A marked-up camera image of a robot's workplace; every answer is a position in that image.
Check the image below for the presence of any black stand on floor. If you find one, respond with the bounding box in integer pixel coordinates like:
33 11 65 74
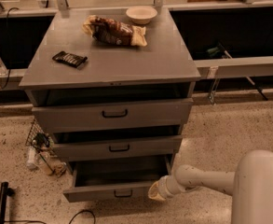
0 182 15 224

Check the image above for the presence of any grey drawer cabinet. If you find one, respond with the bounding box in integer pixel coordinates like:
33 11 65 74
19 7 202 175

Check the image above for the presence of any grey top drawer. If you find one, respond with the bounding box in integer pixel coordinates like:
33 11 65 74
33 99 193 133

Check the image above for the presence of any grey drawer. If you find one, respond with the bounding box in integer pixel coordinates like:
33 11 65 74
53 135 182 161
33 99 193 133
63 154 173 203

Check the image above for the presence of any grey bottom drawer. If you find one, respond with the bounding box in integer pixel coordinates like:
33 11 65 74
63 154 173 203

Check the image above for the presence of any wire mesh basket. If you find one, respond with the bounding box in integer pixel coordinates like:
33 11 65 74
25 119 54 156

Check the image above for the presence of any white bowl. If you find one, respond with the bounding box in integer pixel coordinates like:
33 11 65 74
126 6 157 25

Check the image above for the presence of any black floor cable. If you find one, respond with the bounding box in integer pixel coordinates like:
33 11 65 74
0 209 97 224

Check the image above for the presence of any grey middle drawer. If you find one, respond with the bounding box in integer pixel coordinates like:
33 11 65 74
53 135 182 161

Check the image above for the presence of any brown snack bag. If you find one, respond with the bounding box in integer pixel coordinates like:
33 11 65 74
82 15 147 47

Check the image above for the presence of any green black tool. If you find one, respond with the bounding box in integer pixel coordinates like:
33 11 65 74
207 42 232 59

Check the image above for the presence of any grey metal rail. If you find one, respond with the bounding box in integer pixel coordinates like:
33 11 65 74
195 56 273 79

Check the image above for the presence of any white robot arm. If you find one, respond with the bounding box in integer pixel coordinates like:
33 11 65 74
148 150 273 224

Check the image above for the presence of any black candy bar packet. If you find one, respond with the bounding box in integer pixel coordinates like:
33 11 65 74
52 51 88 68

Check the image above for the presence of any clear plastic cup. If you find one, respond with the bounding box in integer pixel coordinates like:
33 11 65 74
34 152 53 175

